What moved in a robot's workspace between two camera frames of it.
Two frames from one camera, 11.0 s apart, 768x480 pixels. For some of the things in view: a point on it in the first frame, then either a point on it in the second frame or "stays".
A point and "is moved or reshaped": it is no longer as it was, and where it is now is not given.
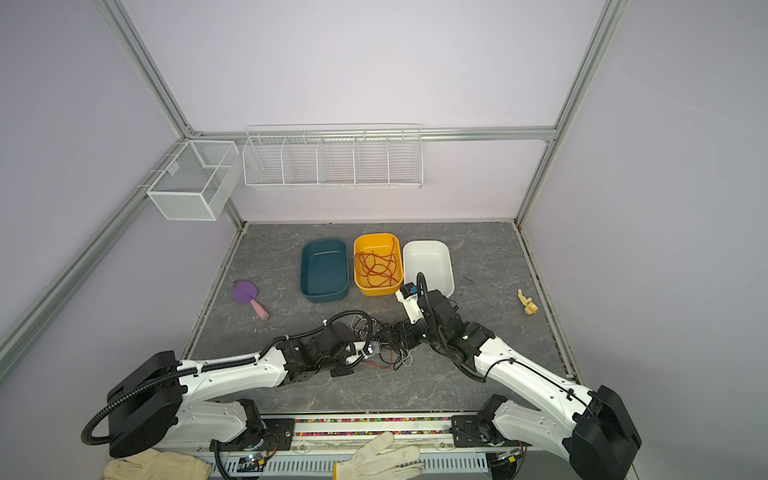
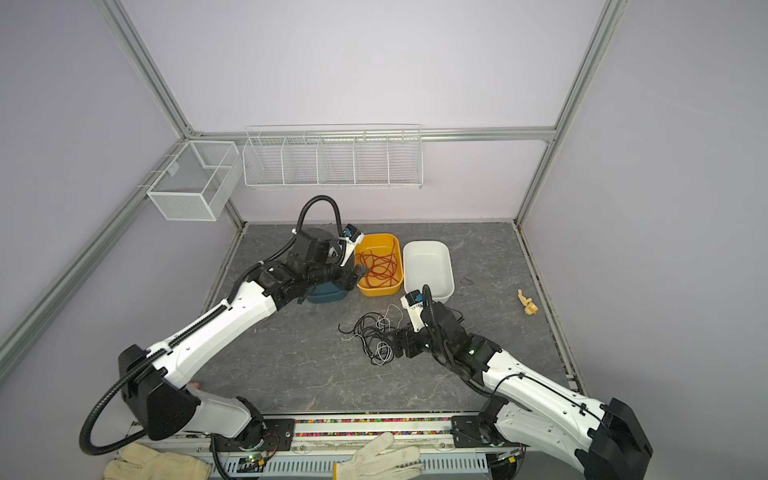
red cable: (377, 267) stays
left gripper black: (344, 370) → (351, 275)
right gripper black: (407, 328) stays
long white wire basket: (339, 155) stays
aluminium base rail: (347, 433) stays
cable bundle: (381, 351) is moved or reshaped
